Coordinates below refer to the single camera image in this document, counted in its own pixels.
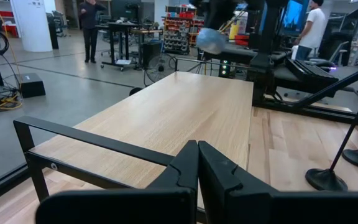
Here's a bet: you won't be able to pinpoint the person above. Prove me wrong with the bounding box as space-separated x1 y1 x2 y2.
78 0 108 64
293 0 326 62

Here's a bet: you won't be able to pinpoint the wood top desk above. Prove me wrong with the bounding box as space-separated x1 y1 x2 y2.
131 27 164 68

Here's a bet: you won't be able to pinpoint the grey office chair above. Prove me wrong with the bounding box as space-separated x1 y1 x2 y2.
309 40 351 68

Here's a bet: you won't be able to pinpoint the black desk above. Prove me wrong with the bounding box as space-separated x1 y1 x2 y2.
95 21 139 72

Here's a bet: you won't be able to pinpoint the blue screen monitor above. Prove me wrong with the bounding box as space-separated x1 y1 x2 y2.
280 0 310 34

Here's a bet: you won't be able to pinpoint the black waste bin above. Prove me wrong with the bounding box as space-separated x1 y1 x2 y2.
141 41 163 68

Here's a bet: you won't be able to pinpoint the white round pillar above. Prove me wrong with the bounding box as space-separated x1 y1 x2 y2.
10 0 57 53

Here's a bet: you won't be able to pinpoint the pale blue plastic bag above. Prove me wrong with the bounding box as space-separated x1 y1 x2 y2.
196 27 228 55

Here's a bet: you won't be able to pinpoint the black keyboard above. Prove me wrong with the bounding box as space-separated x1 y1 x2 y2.
286 58 340 94

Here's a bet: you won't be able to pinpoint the parts bin storage rack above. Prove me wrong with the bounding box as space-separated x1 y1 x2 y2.
162 5 205 55

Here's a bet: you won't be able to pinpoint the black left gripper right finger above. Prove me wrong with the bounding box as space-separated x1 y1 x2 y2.
198 140 358 224

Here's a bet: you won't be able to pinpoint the black floor fan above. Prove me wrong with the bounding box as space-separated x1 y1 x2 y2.
144 52 177 87

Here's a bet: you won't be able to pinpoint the black box green lights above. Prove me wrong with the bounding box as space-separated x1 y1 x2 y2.
218 58 232 78

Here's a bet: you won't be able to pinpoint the yellow plastic jug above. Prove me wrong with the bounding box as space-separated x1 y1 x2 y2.
228 23 241 41

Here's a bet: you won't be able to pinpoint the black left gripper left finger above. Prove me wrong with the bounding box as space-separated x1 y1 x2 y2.
35 139 199 224

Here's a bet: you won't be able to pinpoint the yellow cable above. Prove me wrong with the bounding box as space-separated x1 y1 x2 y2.
0 7 24 111

